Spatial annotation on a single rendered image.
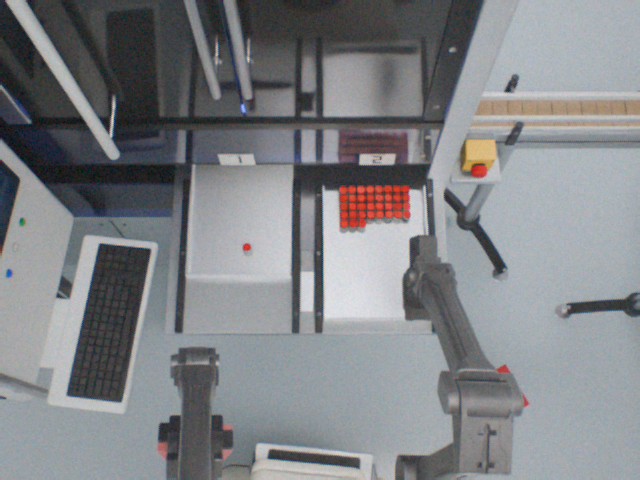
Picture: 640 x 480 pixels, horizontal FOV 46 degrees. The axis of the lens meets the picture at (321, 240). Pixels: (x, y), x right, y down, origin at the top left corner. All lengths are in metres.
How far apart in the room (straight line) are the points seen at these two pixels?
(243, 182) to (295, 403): 1.01
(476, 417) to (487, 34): 0.67
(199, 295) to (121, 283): 0.22
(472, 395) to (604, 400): 1.81
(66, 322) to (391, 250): 0.85
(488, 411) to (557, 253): 1.89
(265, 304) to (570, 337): 1.35
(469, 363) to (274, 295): 0.83
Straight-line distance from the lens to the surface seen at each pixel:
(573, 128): 2.09
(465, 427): 1.10
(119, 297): 2.01
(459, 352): 1.19
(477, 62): 1.49
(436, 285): 1.36
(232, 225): 1.95
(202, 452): 1.22
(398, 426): 2.73
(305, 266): 1.89
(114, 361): 1.98
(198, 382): 1.32
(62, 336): 2.06
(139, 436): 2.80
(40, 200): 1.92
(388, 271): 1.91
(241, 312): 1.89
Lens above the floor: 2.71
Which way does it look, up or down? 72 degrees down
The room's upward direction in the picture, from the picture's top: 1 degrees counter-clockwise
